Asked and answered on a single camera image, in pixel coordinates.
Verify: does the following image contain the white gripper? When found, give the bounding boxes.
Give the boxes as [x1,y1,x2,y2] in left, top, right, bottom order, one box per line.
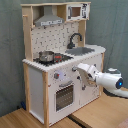
[77,63,98,87]

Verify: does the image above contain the oven door with handle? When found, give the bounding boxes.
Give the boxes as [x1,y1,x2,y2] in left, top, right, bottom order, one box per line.
[56,80,74,111]

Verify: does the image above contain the grey toy sink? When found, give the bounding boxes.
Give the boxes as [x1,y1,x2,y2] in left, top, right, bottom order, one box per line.
[66,47,94,56]

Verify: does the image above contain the left red stove knob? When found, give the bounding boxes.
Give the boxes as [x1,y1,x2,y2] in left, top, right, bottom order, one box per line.
[54,73,60,79]

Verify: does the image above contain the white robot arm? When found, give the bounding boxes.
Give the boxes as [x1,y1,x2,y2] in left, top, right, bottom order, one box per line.
[77,63,128,98]

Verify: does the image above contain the wooden toy kitchen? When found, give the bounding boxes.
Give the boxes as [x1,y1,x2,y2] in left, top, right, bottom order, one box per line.
[22,2,105,128]

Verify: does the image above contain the grey range hood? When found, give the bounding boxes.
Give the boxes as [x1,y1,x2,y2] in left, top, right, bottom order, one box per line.
[35,5,64,27]

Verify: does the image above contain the silver cooking pot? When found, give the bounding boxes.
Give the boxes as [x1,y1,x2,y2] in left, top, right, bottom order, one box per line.
[39,51,54,62]

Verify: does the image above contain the white toy microwave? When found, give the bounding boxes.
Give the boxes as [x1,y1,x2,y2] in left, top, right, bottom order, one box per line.
[67,3,87,20]

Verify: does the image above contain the black toy faucet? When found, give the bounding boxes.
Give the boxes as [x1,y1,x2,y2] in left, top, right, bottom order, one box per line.
[66,32,83,50]

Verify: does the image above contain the black stove top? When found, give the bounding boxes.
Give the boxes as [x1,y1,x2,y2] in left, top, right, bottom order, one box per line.
[34,53,71,66]

